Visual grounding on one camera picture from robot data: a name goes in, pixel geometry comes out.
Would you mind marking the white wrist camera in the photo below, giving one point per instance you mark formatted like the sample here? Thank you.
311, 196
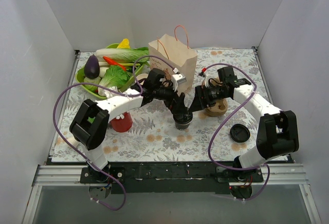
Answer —
177, 79
205, 76

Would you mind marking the toy napa cabbage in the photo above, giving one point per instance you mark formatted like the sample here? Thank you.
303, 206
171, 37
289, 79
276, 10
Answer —
122, 55

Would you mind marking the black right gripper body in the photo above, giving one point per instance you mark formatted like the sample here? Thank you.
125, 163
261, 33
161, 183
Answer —
199, 97

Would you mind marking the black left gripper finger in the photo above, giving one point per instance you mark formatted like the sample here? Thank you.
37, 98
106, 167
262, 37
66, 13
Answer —
175, 107
182, 110

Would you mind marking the purple toy eggplant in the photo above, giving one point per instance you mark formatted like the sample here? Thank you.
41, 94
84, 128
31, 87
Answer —
92, 68

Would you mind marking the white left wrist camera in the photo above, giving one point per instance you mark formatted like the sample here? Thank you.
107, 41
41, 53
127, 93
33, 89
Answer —
177, 79

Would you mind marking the black plastic cup lid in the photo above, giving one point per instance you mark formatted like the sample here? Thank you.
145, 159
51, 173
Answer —
182, 118

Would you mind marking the green toy lettuce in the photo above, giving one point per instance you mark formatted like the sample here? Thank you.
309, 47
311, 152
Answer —
115, 77

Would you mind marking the kraft paper takeout bag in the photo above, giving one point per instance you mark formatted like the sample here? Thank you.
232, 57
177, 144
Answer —
167, 53

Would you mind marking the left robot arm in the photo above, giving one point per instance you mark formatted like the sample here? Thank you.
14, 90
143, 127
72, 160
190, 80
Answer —
91, 121

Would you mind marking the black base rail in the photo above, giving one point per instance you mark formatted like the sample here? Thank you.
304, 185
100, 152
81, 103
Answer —
164, 177

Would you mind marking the white paper coffee cup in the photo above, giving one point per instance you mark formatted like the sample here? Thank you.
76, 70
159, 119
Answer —
142, 77

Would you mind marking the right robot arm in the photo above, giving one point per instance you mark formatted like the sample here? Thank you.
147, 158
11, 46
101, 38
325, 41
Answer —
277, 129

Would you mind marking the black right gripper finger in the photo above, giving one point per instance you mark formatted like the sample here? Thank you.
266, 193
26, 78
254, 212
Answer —
203, 101
195, 106

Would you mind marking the floral patterned table mat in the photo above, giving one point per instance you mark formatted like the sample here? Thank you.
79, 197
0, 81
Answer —
153, 135

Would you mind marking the green vegetable tray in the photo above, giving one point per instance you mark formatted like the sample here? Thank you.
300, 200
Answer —
91, 85

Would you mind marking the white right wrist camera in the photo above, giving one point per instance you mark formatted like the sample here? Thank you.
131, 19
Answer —
205, 76

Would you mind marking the black paper coffee cup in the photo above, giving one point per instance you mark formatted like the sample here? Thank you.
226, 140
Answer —
182, 126

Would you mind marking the aluminium frame rail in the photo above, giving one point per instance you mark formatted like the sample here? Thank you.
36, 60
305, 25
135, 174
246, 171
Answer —
57, 175

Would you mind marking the brown pulp cup carrier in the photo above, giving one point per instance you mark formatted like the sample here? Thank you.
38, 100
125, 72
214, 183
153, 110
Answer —
221, 106

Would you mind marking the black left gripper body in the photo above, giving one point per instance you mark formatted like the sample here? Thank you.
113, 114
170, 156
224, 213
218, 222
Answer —
174, 98

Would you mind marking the yellow toy pepper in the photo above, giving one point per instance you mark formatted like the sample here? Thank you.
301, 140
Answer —
124, 44

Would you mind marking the red cup holder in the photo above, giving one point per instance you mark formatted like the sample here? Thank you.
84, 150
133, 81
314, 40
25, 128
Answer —
122, 123

